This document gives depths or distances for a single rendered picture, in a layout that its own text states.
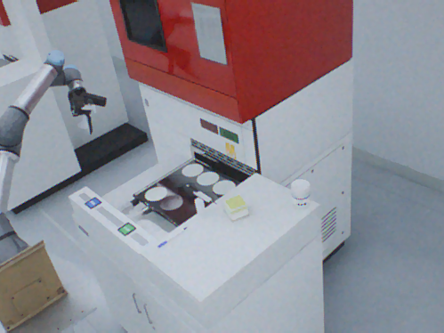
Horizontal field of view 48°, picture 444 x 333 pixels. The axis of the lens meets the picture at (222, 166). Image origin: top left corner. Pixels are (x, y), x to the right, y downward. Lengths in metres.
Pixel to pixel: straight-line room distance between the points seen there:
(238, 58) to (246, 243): 0.68
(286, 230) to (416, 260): 1.41
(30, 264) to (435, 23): 2.44
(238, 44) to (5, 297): 1.21
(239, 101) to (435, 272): 1.65
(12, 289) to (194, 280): 0.64
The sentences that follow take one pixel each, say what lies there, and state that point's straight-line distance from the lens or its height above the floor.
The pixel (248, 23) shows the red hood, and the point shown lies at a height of 1.61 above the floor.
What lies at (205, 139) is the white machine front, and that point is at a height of 1.01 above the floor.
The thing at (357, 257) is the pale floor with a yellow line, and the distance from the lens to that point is 3.11.
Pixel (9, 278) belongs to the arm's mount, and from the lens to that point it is 1.91.
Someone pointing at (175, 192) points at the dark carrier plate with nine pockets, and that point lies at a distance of 2.23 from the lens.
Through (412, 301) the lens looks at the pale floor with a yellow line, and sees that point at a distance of 2.93.
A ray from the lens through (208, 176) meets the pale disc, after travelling 2.28.
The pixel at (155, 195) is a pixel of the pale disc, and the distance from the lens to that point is 2.24.
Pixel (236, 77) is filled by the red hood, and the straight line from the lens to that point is 1.89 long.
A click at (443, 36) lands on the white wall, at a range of 3.16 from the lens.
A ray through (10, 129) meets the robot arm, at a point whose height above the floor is 1.32.
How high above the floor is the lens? 2.23
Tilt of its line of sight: 35 degrees down
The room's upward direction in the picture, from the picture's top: 9 degrees counter-clockwise
